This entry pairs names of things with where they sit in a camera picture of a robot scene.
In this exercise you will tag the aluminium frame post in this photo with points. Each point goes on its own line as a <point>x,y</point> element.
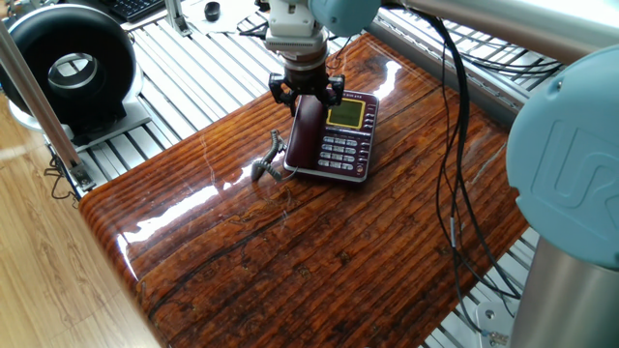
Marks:
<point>38,106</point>

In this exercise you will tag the short aluminium upright post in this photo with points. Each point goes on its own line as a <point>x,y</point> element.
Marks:
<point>176,17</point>

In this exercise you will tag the black keyboard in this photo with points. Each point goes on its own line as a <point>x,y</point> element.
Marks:
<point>133,7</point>

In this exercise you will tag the white wrist mounting bracket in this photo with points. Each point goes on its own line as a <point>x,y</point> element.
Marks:
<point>292,24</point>

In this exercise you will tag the grey aluminium frame rail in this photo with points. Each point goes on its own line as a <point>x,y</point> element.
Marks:
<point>435,72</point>

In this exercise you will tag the small black cap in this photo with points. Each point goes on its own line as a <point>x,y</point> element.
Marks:
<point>212,10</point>

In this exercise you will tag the white paper sheet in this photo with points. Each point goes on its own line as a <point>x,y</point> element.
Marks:
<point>237,14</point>

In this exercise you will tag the maroon telephone handset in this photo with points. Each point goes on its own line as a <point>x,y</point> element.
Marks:
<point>307,130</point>

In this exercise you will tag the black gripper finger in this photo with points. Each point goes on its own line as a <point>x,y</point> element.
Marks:
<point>336,89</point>
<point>278,89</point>

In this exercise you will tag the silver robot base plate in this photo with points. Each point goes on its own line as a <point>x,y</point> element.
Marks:
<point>491,319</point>

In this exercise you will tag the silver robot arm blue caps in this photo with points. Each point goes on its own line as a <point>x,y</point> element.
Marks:
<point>570,154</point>

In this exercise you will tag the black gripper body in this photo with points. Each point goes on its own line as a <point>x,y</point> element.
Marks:
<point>305,81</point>

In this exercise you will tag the maroon telephone base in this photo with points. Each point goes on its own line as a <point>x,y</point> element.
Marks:
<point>345,145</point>

